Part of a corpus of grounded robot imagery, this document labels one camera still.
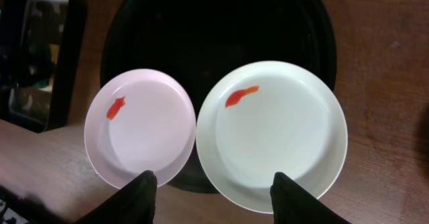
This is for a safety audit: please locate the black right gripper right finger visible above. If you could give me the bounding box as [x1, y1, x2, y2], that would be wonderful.
[270, 172, 350, 224]

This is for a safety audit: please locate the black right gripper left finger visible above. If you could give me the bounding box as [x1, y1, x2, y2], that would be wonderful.
[75, 170, 157, 224]

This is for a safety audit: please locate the round black serving tray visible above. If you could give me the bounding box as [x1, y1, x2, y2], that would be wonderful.
[100, 0, 337, 194]

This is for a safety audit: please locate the orange stain on cream plate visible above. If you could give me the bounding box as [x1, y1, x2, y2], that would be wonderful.
[225, 86, 259, 108]

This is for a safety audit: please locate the cream white plate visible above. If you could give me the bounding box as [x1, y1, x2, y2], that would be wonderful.
[196, 61, 348, 214]

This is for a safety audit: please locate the black rectangular water tray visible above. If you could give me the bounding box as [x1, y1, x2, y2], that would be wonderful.
[1, 0, 87, 133]

